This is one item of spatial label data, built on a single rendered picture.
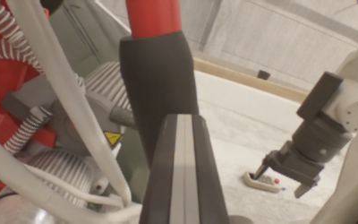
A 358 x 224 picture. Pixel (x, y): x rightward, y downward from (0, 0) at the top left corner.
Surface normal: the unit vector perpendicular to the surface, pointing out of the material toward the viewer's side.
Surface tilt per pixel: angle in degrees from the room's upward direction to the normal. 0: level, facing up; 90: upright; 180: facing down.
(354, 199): 90
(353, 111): 95
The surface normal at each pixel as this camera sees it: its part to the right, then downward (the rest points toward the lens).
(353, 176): -0.95, -0.22
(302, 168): -0.32, 0.45
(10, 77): -0.03, 0.48
